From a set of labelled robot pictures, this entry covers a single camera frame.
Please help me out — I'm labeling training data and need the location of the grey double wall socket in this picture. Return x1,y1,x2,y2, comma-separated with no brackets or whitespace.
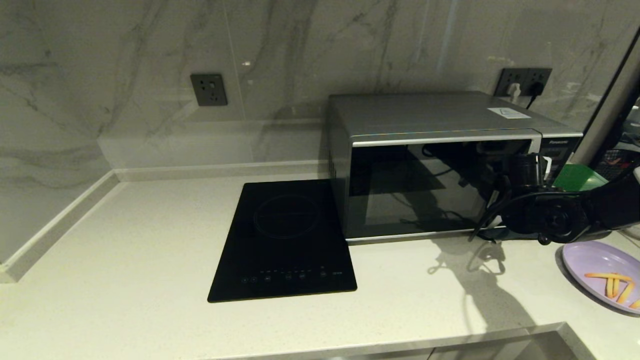
495,68,553,98

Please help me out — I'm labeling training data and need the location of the black mesh basket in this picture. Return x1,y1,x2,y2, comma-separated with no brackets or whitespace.
595,148,626,181

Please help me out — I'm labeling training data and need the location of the purple plate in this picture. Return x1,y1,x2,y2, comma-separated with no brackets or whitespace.
561,241,640,315

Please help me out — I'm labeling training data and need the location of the green cutting board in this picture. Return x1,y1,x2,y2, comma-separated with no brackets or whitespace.
552,164,610,194

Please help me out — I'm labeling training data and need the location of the white sticker label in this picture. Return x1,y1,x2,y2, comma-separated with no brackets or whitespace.
487,107,532,120

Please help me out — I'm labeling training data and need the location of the silver microwave oven body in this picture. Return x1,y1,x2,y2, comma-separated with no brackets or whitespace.
327,91,584,244

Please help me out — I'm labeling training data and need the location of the grey single wall socket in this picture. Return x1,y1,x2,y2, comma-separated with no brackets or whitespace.
190,73,229,107

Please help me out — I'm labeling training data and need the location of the black induction cooktop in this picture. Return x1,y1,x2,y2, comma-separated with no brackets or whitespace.
207,179,358,303

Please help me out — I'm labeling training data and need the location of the black power plug with cable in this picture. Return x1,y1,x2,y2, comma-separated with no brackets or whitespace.
525,81,545,109

